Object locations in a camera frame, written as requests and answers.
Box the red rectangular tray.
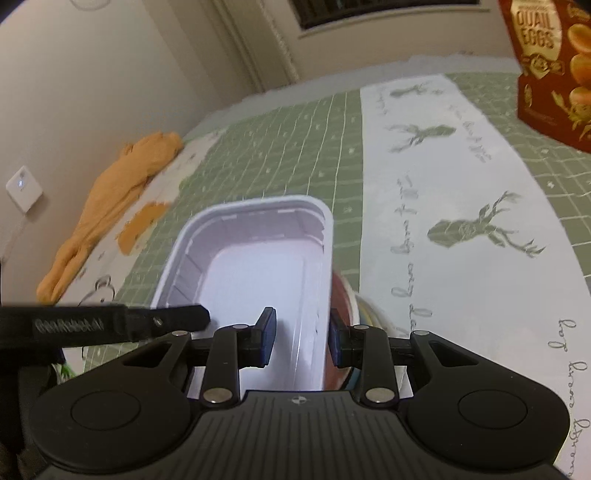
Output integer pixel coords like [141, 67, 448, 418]
[151, 195, 349, 391]

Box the dark window with railing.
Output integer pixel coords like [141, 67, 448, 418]
[288, 1, 491, 38]

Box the quail eggs snack bag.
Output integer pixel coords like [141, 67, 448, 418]
[499, 0, 591, 153]

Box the orange cloth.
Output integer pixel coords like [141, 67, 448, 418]
[36, 132, 183, 305]

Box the green checkered tablecloth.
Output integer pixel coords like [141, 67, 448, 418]
[62, 56, 590, 479]

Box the white foam bowl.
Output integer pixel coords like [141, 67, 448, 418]
[355, 293, 410, 396]

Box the white wall switch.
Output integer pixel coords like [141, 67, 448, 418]
[6, 166, 43, 214]

